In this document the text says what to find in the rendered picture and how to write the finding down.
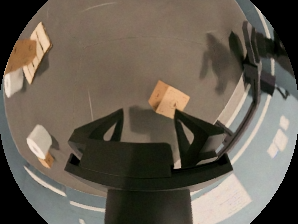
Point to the small square wooden pallet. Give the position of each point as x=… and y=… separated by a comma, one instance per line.
x=46, y=45

